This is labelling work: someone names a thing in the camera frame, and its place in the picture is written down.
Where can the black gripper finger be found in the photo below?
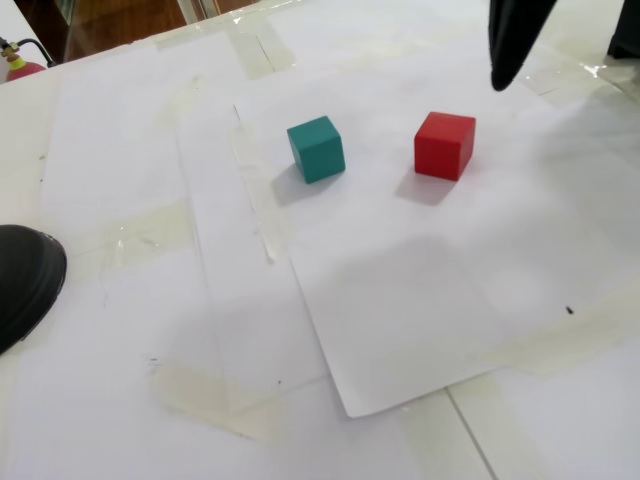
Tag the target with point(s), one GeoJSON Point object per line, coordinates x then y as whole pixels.
{"type": "Point", "coordinates": [512, 35]}

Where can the red cube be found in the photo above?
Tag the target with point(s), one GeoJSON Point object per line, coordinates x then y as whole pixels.
{"type": "Point", "coordinates": [437, 150]}

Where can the teal blue cube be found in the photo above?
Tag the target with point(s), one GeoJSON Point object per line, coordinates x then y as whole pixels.
{"type": "Point", "coordinates": [320, 155]}

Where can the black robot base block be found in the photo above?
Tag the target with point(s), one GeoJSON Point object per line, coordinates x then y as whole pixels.
{"type": "Point", "coordinates": [625, 30]}

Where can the small white paper sheet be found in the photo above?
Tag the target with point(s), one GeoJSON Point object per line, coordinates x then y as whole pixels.
{"type": "Point", "coordinates": [425, 300]}

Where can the beige masking tape strip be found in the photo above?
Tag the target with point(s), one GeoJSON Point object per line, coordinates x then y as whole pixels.
{"type": "Point", "coordinates": [565, 345]}
{"type": "Point", "coordinates": [215, 400]}
{"type": "Point", "coordinates": [150, 235]}

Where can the large white paper sheet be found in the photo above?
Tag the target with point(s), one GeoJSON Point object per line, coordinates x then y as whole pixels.
{"type": "Point", "coordinates": [240, 320]}

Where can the red fire extinguisher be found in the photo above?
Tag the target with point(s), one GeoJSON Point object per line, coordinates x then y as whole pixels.
{"type": "Point", "coordinates": [25, 70]}

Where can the black round camera base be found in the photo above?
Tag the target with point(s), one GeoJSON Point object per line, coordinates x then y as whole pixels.
{"type": "Point", "coordinates": [25, 285]}

